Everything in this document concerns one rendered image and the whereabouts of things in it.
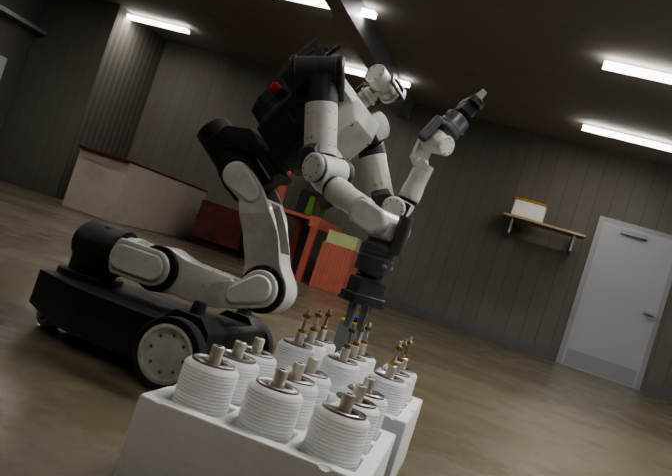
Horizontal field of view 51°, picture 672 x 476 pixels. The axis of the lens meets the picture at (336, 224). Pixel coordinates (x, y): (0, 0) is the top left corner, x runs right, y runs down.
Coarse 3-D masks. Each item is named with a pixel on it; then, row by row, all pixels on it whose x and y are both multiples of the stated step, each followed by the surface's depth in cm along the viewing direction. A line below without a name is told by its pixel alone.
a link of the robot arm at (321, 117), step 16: (320, 112) 187; (336, 112) 190; (304, 128) 190; (320, 128) 186; (336, 128) 190; (304, 144) 189; (320, 144) 186; (336, 144) 189; (304, 160) 185; (320, 160) 181; (304, 176) 184; (320, 176) 181; (352, 176) 189
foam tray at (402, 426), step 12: (408, 408) 176; (384, 420) 159; (396, 420) 158; (408, 420) 162; (396, 432) 158; (408, 432) 174; (396, 444) 158; (408, 444) 191; (396, 456) 158; (396, 468) 171
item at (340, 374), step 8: (328, 360) 167; (320, 368) 169; (328, 368) 166; (336, 368) 165; (344, 368) 165; (352, 368) 166; (328, 376) 166; (336, 376) 165; (344, 376) 165; (352, 376) 167; (336, 384) 165; (344, 384) 166; (336, 392) 165
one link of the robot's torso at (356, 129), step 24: (312, 48) 210; (336, 48) 203; (264, 96) 212; (288, 96) 207; (360, 96) 210; (264, 120) 210; (288, 120) 206; (360, 120) 204; (264, 144) 214; (288, 144) 205; (360, 144) 215; (288, 168) 214
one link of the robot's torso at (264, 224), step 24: (240, 168) 210; (240, 192) 209; (264, 192) 209; (240, 216) 210; (264, 216) 208; (264, 240) 209; (288, 240) 218; (264, 264) 208; (288, 264) 215; (288, 288) 208; (264, 312) 205
